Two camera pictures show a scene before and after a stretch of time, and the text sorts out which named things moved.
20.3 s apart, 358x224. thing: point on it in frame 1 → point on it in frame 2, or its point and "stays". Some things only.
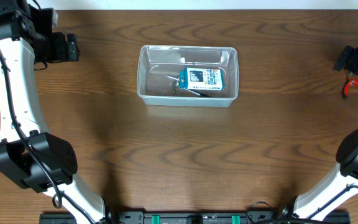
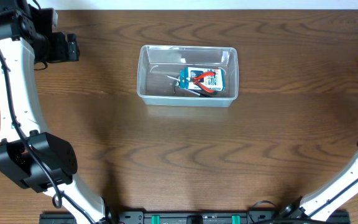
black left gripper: (71, 47) stays
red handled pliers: (350, 80) → (196, 81)
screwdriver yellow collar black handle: (171, 78) stays
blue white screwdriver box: (201, 78) stays
